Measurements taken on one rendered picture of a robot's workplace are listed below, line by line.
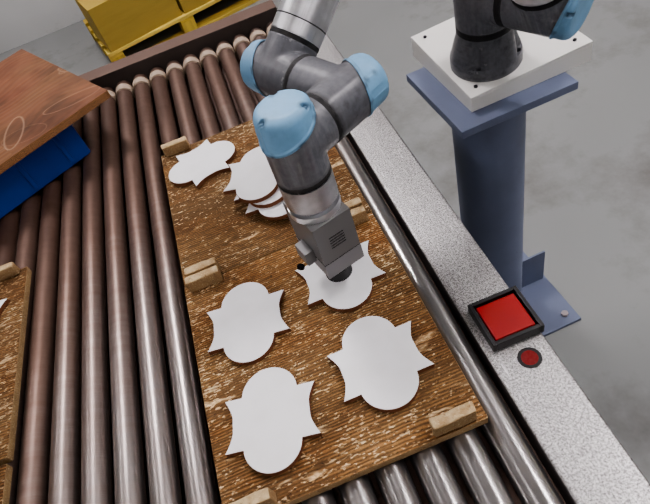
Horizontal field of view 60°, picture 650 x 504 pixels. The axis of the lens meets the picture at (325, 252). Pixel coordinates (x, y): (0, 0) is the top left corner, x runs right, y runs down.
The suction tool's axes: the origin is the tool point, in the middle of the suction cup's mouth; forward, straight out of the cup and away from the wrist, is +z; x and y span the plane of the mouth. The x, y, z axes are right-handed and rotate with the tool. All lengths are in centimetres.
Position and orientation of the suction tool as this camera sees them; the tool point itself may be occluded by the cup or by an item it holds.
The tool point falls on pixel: (339, 271)
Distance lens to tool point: 89.2
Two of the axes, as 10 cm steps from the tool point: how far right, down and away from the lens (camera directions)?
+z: 2.4, 6.4, 7.3
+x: 8.1, -5.4, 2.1
